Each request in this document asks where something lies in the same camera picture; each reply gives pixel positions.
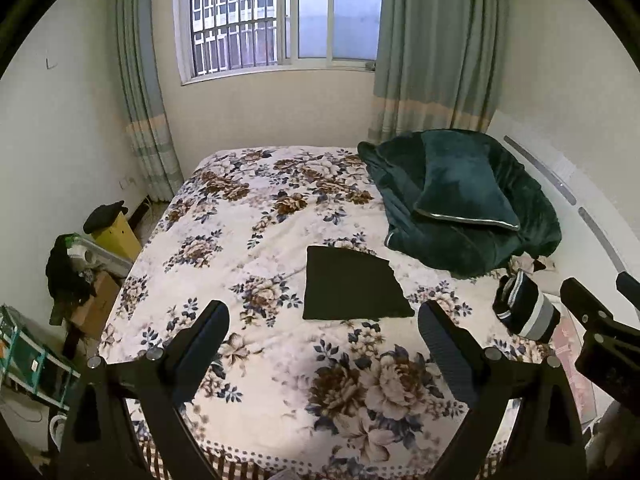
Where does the barred window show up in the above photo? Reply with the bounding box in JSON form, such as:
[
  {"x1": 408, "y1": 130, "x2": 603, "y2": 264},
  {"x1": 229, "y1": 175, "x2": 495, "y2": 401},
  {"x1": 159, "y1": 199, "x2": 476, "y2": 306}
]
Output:
[{"x1": 172, "y1": 0, "x2": 386, "y2": 86}]

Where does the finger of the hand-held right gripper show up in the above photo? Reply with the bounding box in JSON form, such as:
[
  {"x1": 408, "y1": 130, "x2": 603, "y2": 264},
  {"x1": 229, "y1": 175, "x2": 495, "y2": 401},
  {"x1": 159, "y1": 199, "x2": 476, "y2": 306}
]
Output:
[
  {"x1": 560, "y1": 277, "x2": 640, "y2": 356},
  {"x1": 616, "y1": 271, "x2": 640, "y2": 311}
]

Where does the white plastic container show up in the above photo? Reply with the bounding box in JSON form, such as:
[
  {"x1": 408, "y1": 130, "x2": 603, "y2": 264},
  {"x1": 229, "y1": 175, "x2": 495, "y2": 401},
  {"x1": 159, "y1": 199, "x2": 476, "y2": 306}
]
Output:
[{"x1": 70, "y1": 234, "x2": 133, "y2": 278}]

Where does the dark striped sweater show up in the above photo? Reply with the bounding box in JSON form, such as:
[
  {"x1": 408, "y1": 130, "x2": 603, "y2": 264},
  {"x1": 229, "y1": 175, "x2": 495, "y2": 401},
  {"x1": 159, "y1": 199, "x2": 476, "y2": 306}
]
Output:
[{"x1": 302, "y1": 245, "x2": 416, "y2": 322}]

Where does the cardboard box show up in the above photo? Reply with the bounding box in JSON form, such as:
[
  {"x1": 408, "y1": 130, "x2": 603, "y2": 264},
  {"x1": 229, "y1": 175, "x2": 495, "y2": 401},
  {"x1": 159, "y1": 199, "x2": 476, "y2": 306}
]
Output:
[{"x1": 70, "y1": 270, "x2": 121, "y2": 341}]

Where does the dark green plush pillow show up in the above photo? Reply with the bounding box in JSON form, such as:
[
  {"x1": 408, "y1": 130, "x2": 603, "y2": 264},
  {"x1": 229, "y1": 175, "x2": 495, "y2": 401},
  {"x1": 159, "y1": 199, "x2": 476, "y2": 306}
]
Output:
[{"x1": 414, "y1": 130, "x2": 522, "y2": 232}]

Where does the beige folded cloth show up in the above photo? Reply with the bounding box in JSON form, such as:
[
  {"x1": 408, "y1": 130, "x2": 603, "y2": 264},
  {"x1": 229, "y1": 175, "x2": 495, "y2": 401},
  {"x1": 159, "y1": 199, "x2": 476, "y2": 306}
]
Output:
[{"x1": 507, "y1": 254, "x2": 563, "y2": 296}]

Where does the green curtain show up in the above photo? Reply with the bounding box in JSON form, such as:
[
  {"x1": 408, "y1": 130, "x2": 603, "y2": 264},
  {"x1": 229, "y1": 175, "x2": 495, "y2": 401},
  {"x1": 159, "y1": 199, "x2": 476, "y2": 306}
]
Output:
[
  {"x1": 367, "y1": 0, "x2": 506, "y2": 146},
  {"x1": 107, "y1": 0, "x2": 186, "y2": 203}
]

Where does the floral bed blanket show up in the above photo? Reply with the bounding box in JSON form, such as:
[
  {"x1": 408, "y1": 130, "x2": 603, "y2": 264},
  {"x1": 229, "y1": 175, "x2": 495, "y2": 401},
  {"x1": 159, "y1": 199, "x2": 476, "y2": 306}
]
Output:
[{"x1": 97, "y1": 146, "x2": 566, "y2": 480}]

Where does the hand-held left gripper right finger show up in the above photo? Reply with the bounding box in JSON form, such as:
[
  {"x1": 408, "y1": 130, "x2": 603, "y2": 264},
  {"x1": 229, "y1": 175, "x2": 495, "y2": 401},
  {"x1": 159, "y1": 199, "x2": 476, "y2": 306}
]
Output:
[{"x1": 417, "y1": 300, "x2": 588, "y2": 480}]

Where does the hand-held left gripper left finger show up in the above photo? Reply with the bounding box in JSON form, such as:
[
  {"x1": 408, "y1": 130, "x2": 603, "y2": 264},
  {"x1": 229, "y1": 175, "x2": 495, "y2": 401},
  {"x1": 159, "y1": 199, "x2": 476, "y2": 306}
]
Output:
[{"x1": 60, "y1": 300, "x2": 231, "y2": 480}]

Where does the dark green plush blanket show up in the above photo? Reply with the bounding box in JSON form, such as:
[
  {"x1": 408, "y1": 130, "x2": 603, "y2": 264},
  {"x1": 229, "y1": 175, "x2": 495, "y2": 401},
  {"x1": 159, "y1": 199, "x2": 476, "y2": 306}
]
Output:
[{"x1": 357, "y1": 130, "x2": 562, "y2": 280}]

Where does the yellow box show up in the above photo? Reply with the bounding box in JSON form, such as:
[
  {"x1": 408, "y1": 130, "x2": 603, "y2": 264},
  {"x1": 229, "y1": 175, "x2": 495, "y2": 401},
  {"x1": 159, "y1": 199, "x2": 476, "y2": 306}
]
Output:
[{"x1": 95, "y1": 210, "x2": 143, "y2": 263}]

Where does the folded black grey striped cloth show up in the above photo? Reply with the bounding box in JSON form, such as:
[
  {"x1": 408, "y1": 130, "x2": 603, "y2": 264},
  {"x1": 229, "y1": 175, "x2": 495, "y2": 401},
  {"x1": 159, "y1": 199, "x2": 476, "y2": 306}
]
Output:
[{"x1": 492, "y1": 269, "x2": 562, "y2": 345}]

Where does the white headboard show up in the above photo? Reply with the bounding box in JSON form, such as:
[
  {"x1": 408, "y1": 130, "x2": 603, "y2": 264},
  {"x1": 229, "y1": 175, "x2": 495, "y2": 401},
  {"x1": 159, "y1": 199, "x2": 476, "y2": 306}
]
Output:
[{"x1": 487, "y1": 110, "x2": 640, "y2": 321}]

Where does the pink floral bed sheet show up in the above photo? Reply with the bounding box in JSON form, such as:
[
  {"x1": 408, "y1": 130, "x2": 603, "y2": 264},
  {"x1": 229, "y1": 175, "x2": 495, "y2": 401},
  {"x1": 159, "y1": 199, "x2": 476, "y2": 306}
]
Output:
[{"x1": 550, "y1": 310, "x2": 601, "y2": 426}]

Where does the green storage rack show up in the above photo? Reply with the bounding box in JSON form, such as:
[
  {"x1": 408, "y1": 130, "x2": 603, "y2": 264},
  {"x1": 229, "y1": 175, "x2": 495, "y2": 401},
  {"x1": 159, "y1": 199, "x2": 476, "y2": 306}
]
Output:
[{"x1": 0, "y1": 305, "x2": 81, "y2": 408}]

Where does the black cap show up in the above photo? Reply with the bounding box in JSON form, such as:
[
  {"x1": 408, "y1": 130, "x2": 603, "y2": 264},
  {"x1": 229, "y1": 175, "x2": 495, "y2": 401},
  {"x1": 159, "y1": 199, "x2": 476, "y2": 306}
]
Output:
[{"x1": 82, "y1": 201, "x2": 126, "y2": 235}]

